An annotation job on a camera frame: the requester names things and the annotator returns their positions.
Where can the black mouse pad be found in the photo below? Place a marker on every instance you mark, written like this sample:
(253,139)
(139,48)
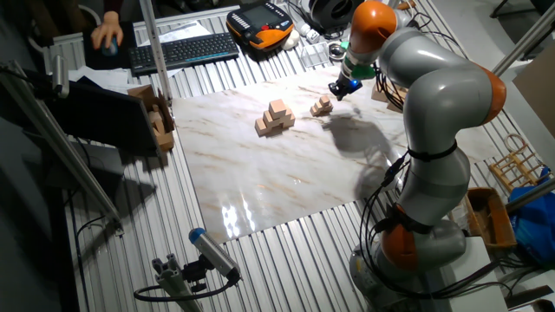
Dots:
(93,58)

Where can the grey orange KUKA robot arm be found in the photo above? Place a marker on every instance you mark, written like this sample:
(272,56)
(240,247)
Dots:
(442,108)

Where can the black round spool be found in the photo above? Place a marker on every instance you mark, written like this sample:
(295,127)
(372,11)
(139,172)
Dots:
(331,13)

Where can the white egg shaped object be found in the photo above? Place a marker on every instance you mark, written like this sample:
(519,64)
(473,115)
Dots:
(291,40)

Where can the round metal bowl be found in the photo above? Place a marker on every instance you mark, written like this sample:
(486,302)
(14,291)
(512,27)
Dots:
(336,50)

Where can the grey upright depth camera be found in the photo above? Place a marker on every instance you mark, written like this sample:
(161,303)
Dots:
(60,76)

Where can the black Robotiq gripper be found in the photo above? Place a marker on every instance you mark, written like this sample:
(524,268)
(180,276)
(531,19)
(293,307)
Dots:
(347,84)

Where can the brown cardboard box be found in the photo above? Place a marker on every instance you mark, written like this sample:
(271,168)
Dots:
(145,93)

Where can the large wooden cube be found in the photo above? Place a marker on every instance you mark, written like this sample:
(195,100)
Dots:
(378,94)
(394,106)

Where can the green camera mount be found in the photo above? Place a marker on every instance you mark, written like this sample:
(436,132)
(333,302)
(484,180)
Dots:
(363,71)

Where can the black monitor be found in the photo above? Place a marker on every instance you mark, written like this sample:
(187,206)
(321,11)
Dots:
(99,115)

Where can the aluminium frame profile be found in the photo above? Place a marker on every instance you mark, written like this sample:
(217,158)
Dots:
(156,52)

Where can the white plug adapter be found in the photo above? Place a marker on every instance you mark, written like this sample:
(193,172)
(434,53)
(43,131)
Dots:
(305,30)

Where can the white paper sheet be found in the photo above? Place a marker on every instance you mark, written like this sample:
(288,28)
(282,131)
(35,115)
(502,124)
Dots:
(182,30)
(104,78)

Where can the clear plastic box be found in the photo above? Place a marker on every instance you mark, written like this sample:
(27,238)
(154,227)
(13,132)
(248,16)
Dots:
(313,55)

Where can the medium wooden cube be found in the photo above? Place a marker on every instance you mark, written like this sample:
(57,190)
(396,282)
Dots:
(288,116)
(269,119)
(260,126)
(290,122)
(277,108)

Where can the blue bag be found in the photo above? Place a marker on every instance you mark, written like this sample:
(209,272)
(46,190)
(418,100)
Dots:
(535,229)

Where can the marble pattern mat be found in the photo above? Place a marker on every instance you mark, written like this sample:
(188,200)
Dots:
(260,173)

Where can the silver depth camera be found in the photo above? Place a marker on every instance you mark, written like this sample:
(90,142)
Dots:
(214,253)

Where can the orange black teach pendant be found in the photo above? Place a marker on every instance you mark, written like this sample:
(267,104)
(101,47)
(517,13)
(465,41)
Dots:
(260,26)

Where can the dark computer mouse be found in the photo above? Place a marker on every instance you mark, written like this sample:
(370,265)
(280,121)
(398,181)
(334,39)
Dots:
(112,50)

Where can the black computer keyboard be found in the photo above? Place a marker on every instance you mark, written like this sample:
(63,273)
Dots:
(182,52)

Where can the dark red sleeved forearm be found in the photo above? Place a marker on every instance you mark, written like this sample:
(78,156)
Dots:
(112,5)

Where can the orange cardboard box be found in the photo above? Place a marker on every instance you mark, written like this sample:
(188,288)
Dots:
(498,225)

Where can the long aluminium frame bar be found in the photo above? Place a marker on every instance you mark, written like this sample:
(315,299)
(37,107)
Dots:
(524,45)
(65,145)

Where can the wooden block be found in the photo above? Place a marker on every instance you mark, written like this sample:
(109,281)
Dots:
(165,141)
(155,117)

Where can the bare person hand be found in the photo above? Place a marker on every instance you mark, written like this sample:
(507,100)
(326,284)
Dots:
(106,32)

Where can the brown cardboard sheet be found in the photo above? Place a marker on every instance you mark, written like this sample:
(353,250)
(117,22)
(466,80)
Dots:
(539,95)

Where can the short aluminium profile mount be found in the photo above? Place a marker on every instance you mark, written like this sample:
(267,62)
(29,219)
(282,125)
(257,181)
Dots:
(173,284)

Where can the wooden rack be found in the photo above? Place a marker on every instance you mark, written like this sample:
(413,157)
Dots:
(516,161)

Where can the black camera bracket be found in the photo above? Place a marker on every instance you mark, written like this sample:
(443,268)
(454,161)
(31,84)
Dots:
(195,273)

